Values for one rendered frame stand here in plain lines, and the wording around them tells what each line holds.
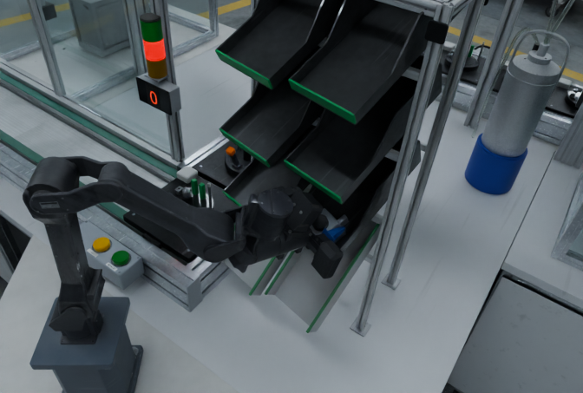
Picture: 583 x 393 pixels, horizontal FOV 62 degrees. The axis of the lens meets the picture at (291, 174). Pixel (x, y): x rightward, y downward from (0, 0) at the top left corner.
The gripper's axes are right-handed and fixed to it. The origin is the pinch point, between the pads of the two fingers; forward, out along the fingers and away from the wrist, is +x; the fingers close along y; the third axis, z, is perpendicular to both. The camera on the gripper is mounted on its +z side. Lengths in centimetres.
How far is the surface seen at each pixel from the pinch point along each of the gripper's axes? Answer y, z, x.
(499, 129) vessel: 12, 3, 82
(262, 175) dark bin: 20.1, -4.4, 1.1
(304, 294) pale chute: 0.1, -22.8, 5.1
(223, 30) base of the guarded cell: 156, -33, 77
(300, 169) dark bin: 6.4, 8.7, -3.9
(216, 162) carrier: 55, -30, 16
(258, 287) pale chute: 7.1, -25.0, -2.2
